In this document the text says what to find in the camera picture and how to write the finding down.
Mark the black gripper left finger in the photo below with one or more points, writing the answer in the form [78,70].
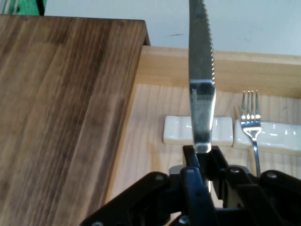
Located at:
[195,188]

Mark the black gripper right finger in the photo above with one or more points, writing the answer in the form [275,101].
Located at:
[270,193]

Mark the silver serrated table knife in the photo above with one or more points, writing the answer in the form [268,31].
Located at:
[200,58]

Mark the white ceramic cutlery rest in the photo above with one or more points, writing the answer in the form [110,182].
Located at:
[277,136]
[176,130]

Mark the silver metal fork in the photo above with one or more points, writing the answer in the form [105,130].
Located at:
[252,124]

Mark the light wooden drawer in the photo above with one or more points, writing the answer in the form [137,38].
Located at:
[164,68]

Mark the dark wooden board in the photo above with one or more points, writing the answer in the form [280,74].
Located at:
[58,106]

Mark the green foam block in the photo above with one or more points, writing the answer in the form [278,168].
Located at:
[28,7]

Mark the aluminium window rail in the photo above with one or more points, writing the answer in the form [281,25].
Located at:
[7,5]

